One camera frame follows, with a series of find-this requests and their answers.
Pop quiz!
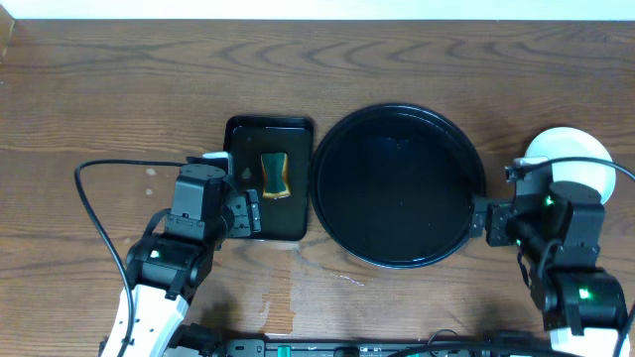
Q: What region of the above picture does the light blue plate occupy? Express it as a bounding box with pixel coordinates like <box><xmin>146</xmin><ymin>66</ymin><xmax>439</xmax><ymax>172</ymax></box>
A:
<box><xmin>523</xmin><ymin>126</ymin><xmax>617</xmax><ymax>205</ymax></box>

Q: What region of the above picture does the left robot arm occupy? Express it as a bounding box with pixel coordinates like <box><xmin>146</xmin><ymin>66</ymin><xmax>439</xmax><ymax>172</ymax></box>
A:
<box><xmin>100</xmin><ymin>159</ymin><xmax>261</xmax><ymax>356</ymax></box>

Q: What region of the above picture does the black cable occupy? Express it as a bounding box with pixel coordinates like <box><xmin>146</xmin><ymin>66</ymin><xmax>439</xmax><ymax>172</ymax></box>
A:
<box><xmin>504</xmin><ymin>156</ymin><xmax>635</xmax><ymax>357</ymax></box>
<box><xmin>73</xmin><ymin>159</ymin><xmax>188</xmax><ymax>357</ymax></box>

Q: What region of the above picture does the green and yellow sponge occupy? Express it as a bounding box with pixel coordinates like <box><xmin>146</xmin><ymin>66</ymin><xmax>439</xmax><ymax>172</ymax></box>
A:
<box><xmin>261</xmin><ymin>153</ymin><xmax>291</xmax><ymax>199</ymax></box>

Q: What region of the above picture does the right black cable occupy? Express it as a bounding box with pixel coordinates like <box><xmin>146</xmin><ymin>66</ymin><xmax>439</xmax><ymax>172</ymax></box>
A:
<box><xmin>504</xmin><ymin>156</ymin><xmax>635</xmax><ymax>357</ymax></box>

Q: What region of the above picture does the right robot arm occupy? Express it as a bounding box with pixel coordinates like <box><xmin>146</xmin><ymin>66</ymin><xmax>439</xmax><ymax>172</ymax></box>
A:
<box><xmin>469</xmin><ymin>181</ymin><xmax>633</xmax><ymax>356</ymax></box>

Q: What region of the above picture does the left black cable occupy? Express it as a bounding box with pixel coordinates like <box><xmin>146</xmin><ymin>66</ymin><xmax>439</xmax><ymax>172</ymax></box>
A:
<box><xmin>73</xmin><ymin>159</ymin><xmax>188</xmax><ymax>357</ymax></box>

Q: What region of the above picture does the black round tray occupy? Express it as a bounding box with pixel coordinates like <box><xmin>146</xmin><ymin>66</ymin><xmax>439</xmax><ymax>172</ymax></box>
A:
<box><xmin>311</xmin><ymin>103</ymin><xmax>486</xmax><ymax>269</ymax></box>

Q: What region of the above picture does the black rectangular tray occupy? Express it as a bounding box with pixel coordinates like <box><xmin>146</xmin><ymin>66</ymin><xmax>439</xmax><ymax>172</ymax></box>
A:
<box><xmin>223</xmin><ymin>115</ymin><xmax>314</xmax><ymax>241</ymax></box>

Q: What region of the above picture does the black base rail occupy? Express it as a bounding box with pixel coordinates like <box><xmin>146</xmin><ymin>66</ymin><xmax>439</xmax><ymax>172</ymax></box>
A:
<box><xmin>214</xmin><ymin>338</ymin><xmax>552</xmax><ymax>357</ymax></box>

